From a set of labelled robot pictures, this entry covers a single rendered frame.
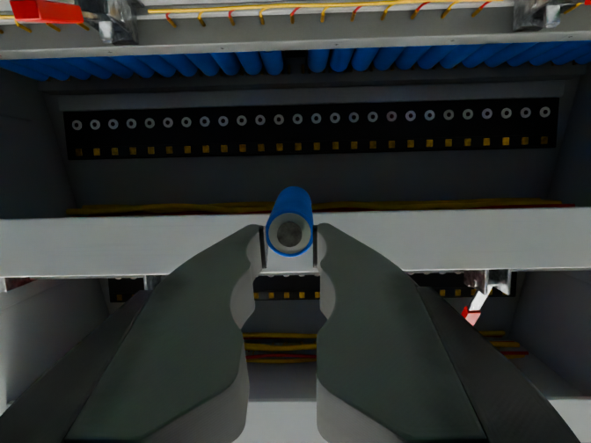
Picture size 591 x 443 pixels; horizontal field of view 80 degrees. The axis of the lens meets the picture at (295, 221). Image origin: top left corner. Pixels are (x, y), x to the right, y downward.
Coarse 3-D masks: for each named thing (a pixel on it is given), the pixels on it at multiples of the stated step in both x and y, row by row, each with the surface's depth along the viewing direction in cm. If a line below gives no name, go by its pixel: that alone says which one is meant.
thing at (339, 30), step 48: (432, 0) 22; (480, 0) 22; (0, 48) 25; (48, 48) 25; (96, 48) 25; (144, 48) 25; (192, 48) 26; (240, 48) 26; (288, 48) 26; (336, 48) 26
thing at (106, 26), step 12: (12, 0) 15; (24, 0) 15; (36, 0) 15; (24, 12) 15; (36, 12) 15; (48, 12) 16; (60, 12) 17; (72, 12) 18; (84, 12) 19; (96, 12) 20; (108, 24) 21; (108, 36) 21
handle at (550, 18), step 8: (552, 0) 20; (560, 0) 20; (568, 0) 19; (576, 0) 18; (584, 0) 18; (544, 8) 21; (552, 8) 21; (544, 16) 21; (552, 16) 21; (544, 24) 21; (552, 24) 21
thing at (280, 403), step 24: (264, 336) 50; (288, 336) 50; (312, 336) 50; (264, 360) 46; (288, 360) 46; (312, 360) 46; (528, 360) 47; (264, 384) 43; (288, 384) 43; (312, 384) 43; (552, 384) 42; (264, 408) 34; (288, 408) 34; (312, 408) 34; (576, 408) 34; (264, 432) 35; (288, 432) 35; (312, 432) 35; (576, 432) 34
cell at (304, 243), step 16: (288, 192) 16; (304, 192) 18; (288, 208) 13; (304, 208) 14; (272, 224) 13; (288, 224) 13; (304, 224) 13; (272, 240) 13; (288, 240) 13; (304, 240) 13; (288, 256) 13
